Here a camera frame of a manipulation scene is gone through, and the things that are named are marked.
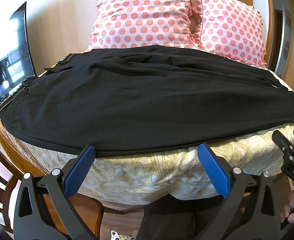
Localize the black pants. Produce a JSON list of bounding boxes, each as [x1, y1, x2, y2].
[[0, 46, 294, 157]]

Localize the person's right hand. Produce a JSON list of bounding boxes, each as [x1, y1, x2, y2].
[[280, 181, 294, 224]]

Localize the wooden chair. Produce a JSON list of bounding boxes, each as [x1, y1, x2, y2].
[[0, 132, 105, 238]]

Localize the right pink polka-dot pillow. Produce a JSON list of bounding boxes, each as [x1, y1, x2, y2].
[[191, 0, 266, 68]]

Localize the pink polka-dot pillow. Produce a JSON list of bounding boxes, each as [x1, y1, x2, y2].
[[191, 0, 266, 68], [89, 0, 196, 49]]

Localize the black flat television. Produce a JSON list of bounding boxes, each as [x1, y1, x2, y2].
[[0, 3, 36, 103]]

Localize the left pink polka-dot pillow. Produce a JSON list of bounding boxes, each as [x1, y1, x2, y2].
[[89, 0, 196, 49]]

